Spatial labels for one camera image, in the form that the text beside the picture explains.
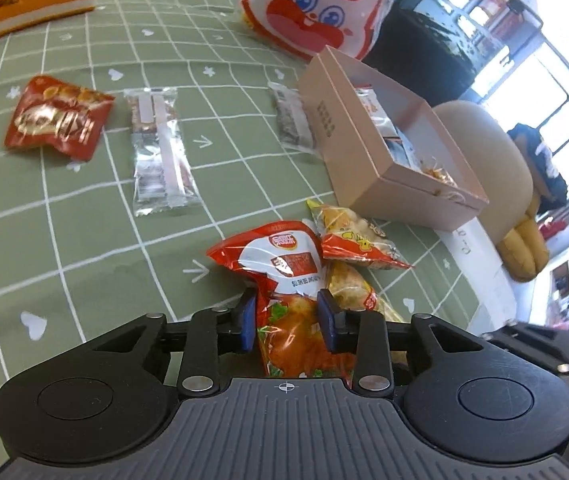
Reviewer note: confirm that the red white rabbit face bag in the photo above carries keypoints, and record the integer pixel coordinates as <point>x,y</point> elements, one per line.
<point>304,15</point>

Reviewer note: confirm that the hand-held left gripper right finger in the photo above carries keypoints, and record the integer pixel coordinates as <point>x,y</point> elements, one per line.
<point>328,320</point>

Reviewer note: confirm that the clear grain bar packet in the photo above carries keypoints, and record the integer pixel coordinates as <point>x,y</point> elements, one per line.
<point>292,120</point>

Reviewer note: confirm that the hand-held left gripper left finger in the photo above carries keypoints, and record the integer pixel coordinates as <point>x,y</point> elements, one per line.
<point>247,320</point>

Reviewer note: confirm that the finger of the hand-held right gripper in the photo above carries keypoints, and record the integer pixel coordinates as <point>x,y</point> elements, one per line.
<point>529,350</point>
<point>559,334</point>

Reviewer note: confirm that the fish tank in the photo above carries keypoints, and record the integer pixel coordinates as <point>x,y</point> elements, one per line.
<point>474,45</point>

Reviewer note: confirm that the dark jacket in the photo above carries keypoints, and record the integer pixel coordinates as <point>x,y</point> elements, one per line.
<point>539,160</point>

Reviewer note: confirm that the dark red foil snack packet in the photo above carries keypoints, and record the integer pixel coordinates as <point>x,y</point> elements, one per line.
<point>57,120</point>

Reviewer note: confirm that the yellow pastry packet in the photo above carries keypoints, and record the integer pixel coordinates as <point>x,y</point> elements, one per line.
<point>352,290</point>

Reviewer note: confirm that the clear silver snack bar packet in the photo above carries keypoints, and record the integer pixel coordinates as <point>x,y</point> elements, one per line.
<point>160,150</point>

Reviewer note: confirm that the golden cake packet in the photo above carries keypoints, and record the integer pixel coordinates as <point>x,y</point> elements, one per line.
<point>439,176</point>

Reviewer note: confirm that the beige dining chair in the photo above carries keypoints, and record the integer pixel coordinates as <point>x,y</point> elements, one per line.
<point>489,160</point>

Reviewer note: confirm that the black fish tank cabinet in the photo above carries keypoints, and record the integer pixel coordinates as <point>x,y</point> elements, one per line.
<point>409,50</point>

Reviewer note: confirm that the white orange snack packet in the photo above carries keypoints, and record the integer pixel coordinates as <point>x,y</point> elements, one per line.
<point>372,110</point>

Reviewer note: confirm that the red yellow bread packet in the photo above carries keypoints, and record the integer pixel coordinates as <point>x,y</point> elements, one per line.
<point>359,237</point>

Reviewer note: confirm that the red container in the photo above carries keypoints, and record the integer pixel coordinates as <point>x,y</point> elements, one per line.
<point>552,229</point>

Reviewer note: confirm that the yellow lounge chair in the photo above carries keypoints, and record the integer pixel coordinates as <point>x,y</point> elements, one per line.
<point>524,245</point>

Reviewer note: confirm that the red orange snack packet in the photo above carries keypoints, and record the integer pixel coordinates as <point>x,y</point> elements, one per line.
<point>289,270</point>

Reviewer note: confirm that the green checked tablecloth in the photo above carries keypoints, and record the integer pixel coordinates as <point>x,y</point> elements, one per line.
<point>89,240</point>

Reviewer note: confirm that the pink cardboard box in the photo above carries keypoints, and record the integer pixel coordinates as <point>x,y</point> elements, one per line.
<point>364,170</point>

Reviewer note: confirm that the blue cartoon snack packet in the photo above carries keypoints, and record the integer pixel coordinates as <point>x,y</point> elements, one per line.
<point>402,152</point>

